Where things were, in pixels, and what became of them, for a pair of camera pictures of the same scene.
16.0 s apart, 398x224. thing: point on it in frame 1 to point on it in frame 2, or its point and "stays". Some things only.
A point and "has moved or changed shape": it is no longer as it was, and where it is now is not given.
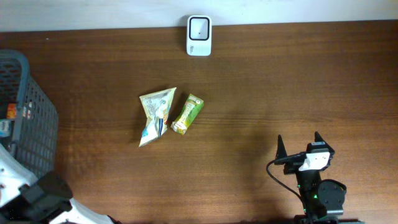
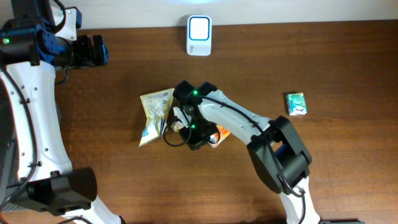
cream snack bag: (157, 105) stays
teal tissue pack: (5, 128) to (296, 104)
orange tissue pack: (11, 111) has moved or changed shape
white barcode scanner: (199, 35) stays
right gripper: (290, 167) to (195, 142)
